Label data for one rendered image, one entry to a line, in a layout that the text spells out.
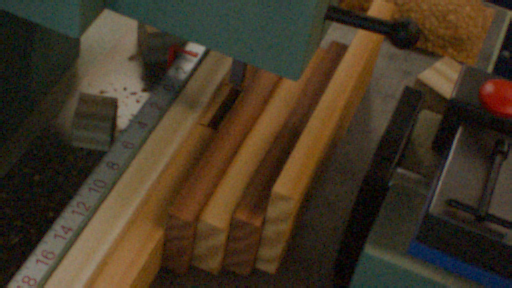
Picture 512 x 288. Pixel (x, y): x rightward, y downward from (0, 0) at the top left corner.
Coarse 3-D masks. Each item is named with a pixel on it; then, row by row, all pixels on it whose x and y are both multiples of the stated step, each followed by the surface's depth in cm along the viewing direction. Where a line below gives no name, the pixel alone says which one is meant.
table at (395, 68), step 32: (480, 0) 86; (352, 32) 80; (384, 64) 78; (416, 64) 78; (480, 64) 80; (384, 96) 75; (352, 128) 72; (352, 160) 70; (320, 192) 67; (352, 192) 68; (320, 224) 65; (288, 256) 63; (320, 256) 64
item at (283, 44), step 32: (128, 0) 61; (160, 0) 60; (192, 0) 59; (224, 0) 58; (256, 0) 57; (288, 0) 56; (320, 0) 56; (192, 32) 60; (224, 32) 59; (256, 32) 58; (288, 32) 57; (320, 32) 60; (256, 64) 60; (288, 64) 59
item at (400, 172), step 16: (400, 96) 61; (416, 96) 62; (400, 112) 60; (416, 112) 61; (384, 128) 59; (400, 128) 59; (384, 144) 58; (400, 144) 58; (384, 160) 57; (368, 176) 56; (384, 176) 56; (400, 176) 61; (416, 176) 61; (368, 192) 57; (384, 192) 57; (352, 208) 59; (368, 208) 58; (352, 224) 60; (368, 224) 59; (352, 240) 61; (336, 256) 62; (352, 256) 62
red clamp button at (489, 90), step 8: (496, 80) 59; (480, 88) 59; (488, 88) 59; (496, 88) 59; (504, 88) 59; (480, 96) 58; (488, 96) 58; (496, 96) 58; (504, 96) 58; (488, 104) 58; (496, 104) 58; (504, 104) 58; (496, 112) 58; (504, 112) 58
